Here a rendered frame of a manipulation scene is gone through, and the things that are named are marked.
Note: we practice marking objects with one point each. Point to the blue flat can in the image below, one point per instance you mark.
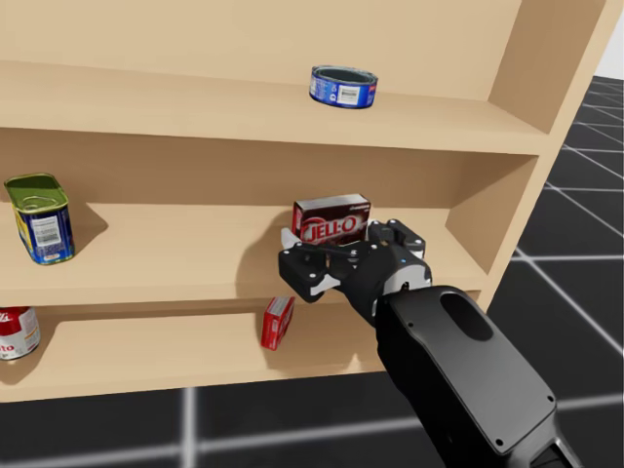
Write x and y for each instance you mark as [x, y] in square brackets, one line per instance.
[341, 90]

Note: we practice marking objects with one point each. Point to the red and white can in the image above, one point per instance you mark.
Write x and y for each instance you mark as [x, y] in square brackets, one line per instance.
[17, 331]

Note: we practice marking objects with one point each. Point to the pale wooden shelf unit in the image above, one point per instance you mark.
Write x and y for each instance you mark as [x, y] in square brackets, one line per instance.
[146, 97]

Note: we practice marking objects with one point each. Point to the red carton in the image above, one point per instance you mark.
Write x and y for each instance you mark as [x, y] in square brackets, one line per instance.
[277, 324]

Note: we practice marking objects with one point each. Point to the green and blue rectangular can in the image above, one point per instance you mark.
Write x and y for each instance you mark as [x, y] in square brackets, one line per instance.
[46, 229]

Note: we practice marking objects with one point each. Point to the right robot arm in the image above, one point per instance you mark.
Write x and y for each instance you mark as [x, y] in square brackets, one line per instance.
[453, 370]

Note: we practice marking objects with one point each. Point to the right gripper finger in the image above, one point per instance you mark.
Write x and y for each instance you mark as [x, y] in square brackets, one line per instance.
[400, 236]
[304, 268]

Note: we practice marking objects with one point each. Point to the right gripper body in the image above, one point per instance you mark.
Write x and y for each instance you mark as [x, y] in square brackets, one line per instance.
[385, 273]

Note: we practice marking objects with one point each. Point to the brown and white carton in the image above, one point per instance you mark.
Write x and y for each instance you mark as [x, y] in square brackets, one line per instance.
[331, 219]

